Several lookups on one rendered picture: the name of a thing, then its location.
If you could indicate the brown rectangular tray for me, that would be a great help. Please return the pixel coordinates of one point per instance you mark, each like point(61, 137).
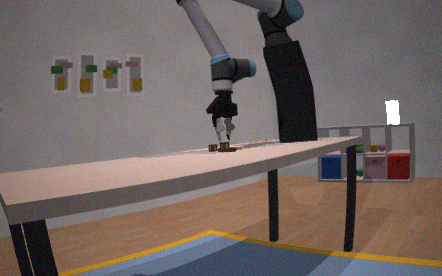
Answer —
point(230, 149)

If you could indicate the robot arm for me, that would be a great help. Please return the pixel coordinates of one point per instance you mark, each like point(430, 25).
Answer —
point(273, 18)

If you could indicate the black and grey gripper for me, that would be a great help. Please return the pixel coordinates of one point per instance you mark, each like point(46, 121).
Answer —
point(219, 111)

